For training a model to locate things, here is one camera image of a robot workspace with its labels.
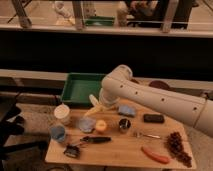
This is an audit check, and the yellow banana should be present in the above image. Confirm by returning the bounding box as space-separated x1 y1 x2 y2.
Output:
84 94 111 116

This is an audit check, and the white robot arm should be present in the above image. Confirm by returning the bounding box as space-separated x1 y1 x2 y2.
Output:
99 65 213 138

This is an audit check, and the green plastic tray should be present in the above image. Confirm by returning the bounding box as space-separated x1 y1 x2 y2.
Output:
61 73 104 108

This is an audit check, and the green tray in background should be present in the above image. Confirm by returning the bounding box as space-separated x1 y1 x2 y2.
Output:
84 16 115 26

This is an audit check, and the red bowl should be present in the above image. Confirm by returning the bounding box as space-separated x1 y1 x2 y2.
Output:
131 79 140 84

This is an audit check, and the blue sponge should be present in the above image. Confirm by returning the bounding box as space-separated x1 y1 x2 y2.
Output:
118 105 136 117

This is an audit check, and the small orange ball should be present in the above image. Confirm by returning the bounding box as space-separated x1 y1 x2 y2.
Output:
95 120 107 133

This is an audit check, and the crumpled blue cloth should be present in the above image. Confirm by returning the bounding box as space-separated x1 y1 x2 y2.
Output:
76 117 96 133

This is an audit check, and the black rectangular block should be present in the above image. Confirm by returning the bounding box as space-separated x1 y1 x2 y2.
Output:
143 114 164 123

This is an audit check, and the purple bowl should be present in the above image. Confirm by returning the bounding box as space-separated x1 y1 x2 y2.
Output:
149 80 170 90

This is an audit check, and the metal fork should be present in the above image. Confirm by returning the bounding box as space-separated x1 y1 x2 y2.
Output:
134 132 161 139

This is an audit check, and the blue plastic cup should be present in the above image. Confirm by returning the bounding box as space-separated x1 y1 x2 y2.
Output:
50 125 66 143

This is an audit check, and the black binder clip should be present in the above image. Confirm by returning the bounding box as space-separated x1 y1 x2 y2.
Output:
64 145 80 158

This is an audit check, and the person in background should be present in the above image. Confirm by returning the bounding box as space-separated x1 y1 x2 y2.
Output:
117 0 168 28

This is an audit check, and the orange carrot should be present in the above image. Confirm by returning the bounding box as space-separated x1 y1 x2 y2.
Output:
141 146 170 164

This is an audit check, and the bunch of dark grapes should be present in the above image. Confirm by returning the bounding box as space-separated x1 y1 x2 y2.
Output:
166 132 192 167

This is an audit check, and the black chair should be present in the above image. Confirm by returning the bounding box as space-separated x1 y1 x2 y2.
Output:
0 97 47 171

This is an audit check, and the black handled tool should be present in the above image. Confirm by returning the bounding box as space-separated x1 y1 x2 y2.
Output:
80 136 111 144

